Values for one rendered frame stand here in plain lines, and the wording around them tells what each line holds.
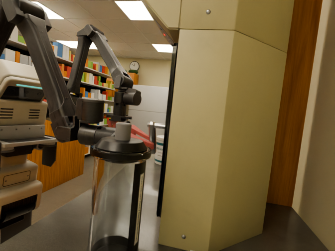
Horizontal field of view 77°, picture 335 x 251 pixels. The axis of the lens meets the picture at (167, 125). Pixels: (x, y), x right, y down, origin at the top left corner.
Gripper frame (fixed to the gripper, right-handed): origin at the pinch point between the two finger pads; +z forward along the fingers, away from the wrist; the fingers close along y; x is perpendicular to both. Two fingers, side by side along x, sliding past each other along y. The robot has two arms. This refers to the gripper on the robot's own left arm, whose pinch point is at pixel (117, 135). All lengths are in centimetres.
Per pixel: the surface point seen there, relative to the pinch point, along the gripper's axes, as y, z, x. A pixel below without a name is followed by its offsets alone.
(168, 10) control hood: 30, -35, -46
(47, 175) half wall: -163, 88, 147
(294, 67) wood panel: 67, -32, -9
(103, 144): 24, -7, -59
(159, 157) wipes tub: 16.1, 12.2, 19.0
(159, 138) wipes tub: 15.0, 2.1, 19.6
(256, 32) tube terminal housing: 49, -32, -41
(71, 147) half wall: -163, 57, 192
